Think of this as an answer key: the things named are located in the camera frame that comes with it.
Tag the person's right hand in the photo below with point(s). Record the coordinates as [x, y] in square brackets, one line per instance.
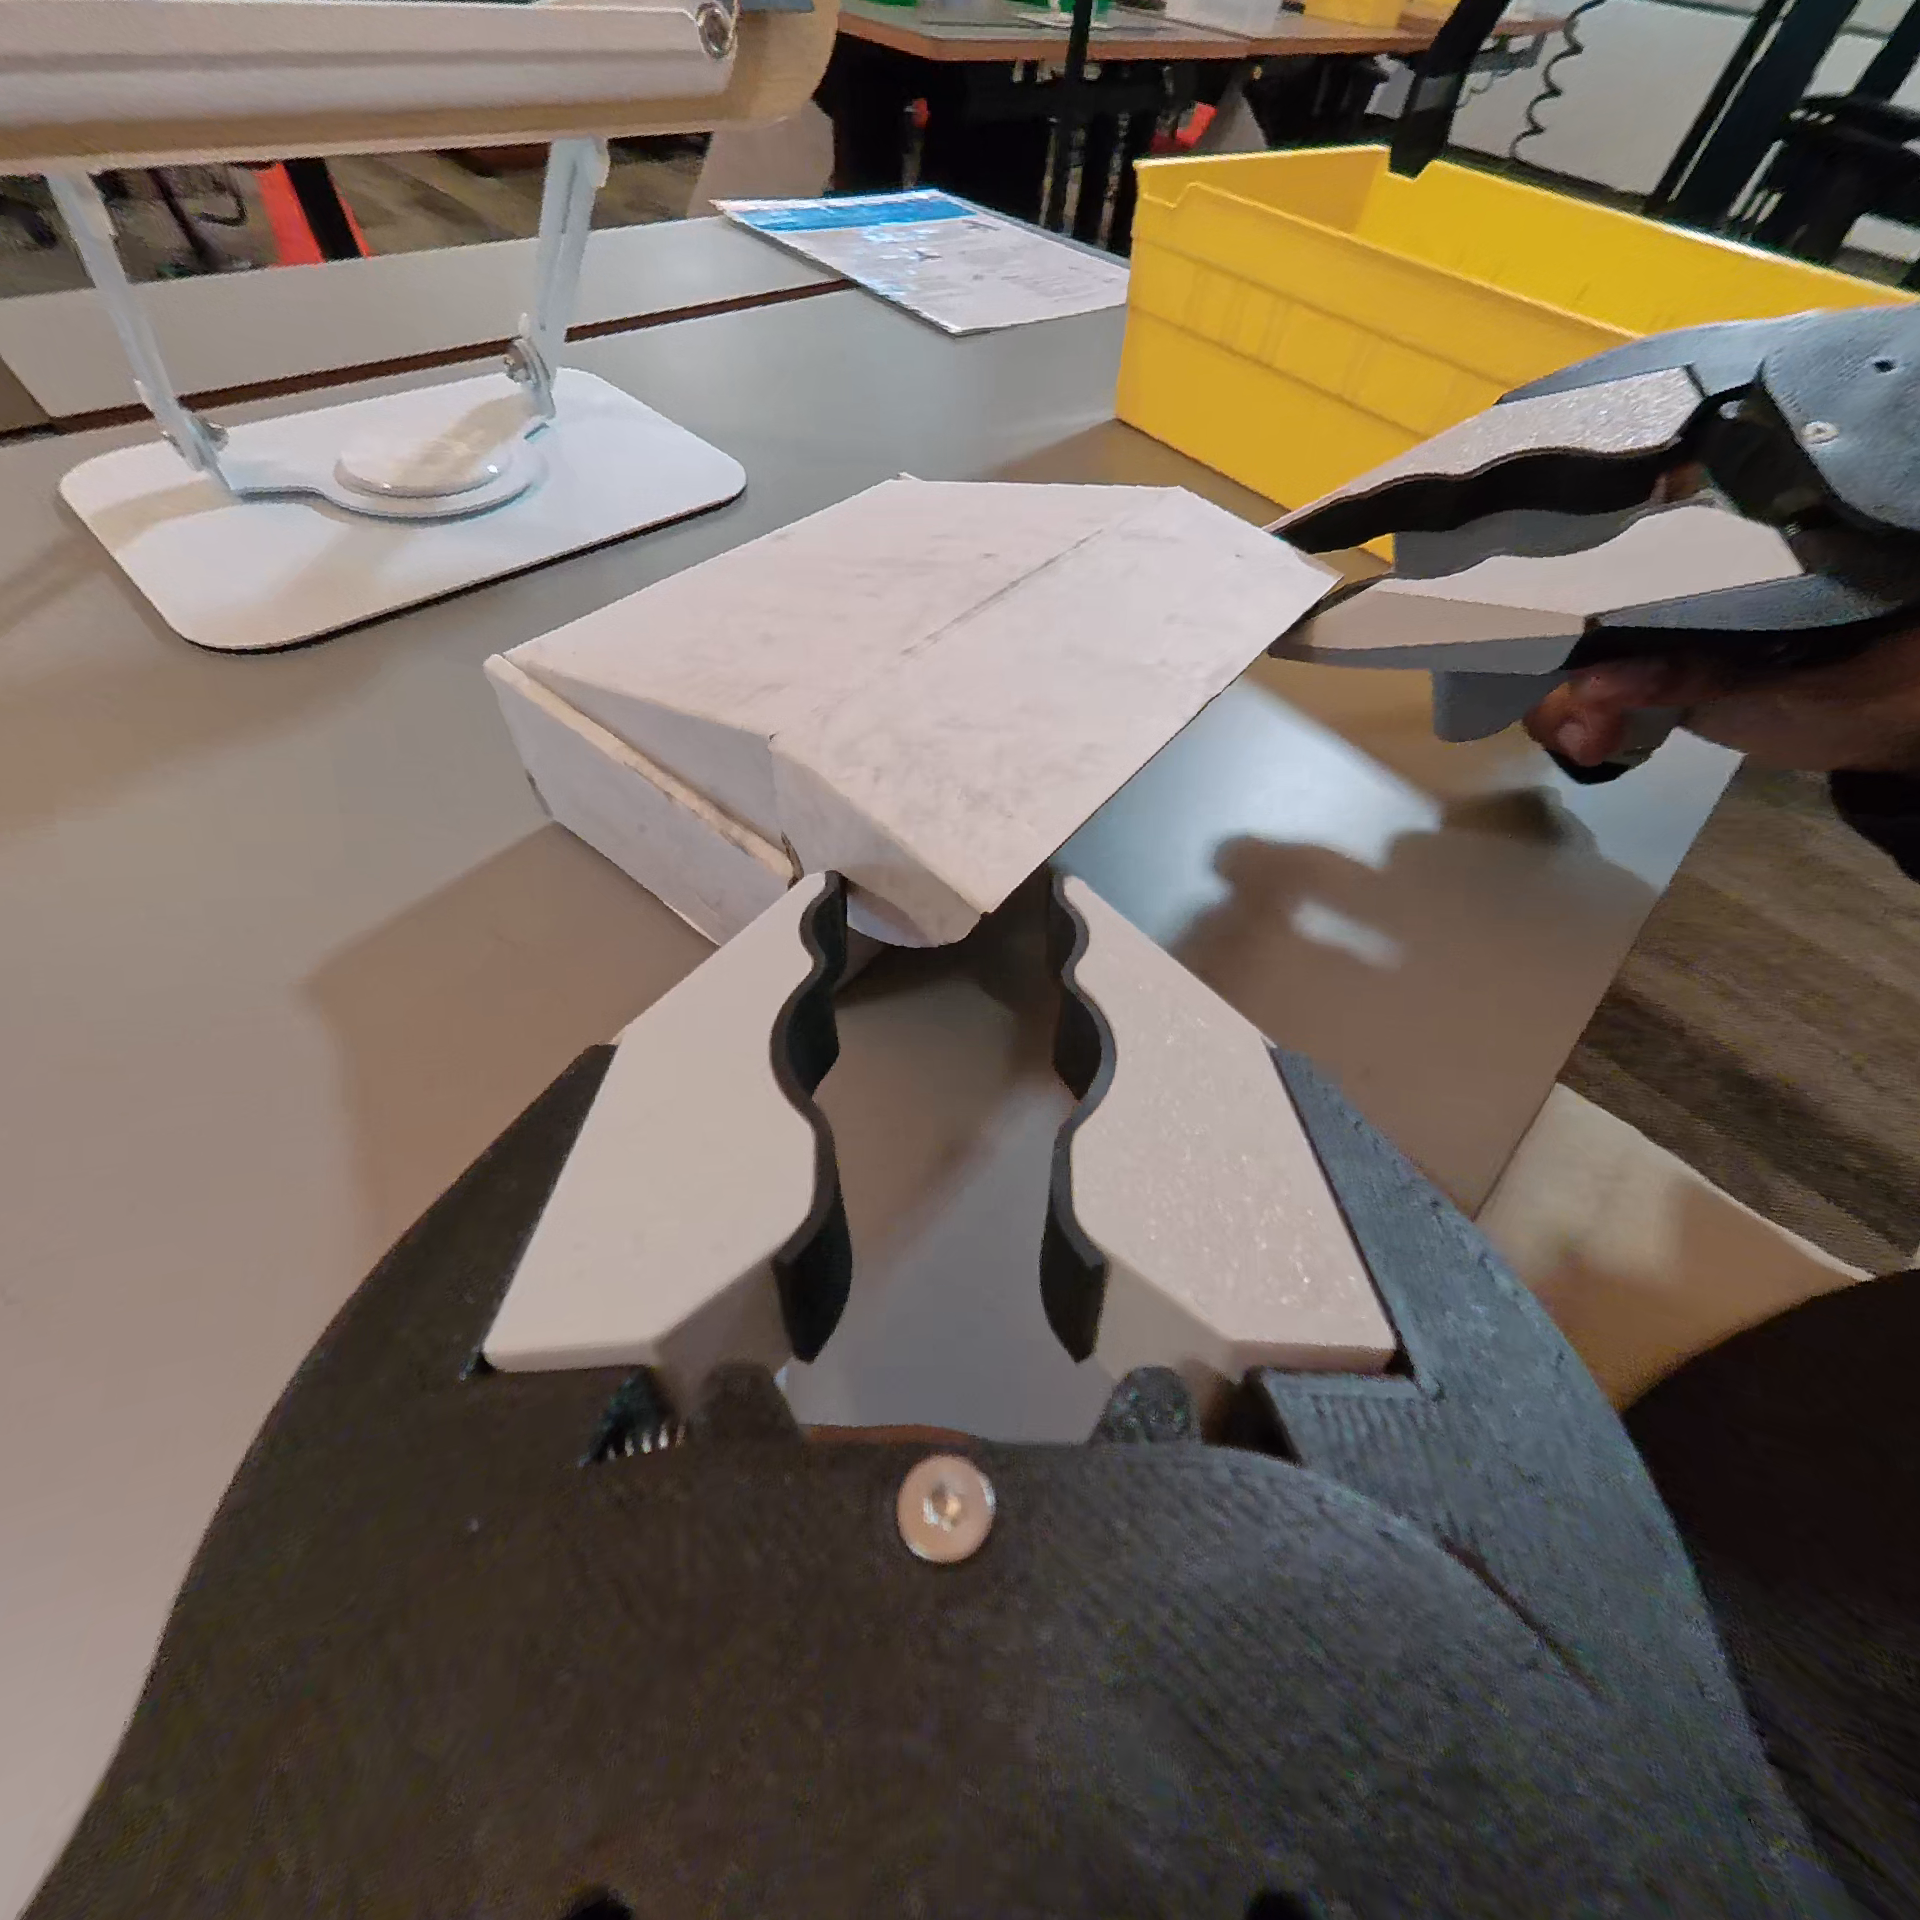
[1769, 699]

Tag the background table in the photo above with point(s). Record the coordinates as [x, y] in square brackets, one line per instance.
[1050, 34]

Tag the black office chair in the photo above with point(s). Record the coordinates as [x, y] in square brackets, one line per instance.
[1844, 166]

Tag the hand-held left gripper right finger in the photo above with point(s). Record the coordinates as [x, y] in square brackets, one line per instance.
[1229, 1201]

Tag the yellow plastic bin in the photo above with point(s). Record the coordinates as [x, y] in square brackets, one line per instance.
[1276, 346]

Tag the laminated paper sheet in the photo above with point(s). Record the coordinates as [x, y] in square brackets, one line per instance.
[930, 254]

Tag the person's beige pants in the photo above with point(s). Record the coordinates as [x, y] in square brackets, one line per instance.
[1650, 1245]

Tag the white cardboard mailer box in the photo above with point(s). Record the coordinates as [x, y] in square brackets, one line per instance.
[930, 661]

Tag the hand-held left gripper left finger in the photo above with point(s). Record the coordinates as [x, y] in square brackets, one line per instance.
[661, 1186]

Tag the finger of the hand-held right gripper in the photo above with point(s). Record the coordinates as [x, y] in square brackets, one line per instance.
[1545, 594]
[1576, 429]

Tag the grey desk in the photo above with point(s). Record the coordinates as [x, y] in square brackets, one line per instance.
[300, 902]

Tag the person's black sweater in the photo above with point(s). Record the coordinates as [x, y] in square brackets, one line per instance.
[1800, 1575]

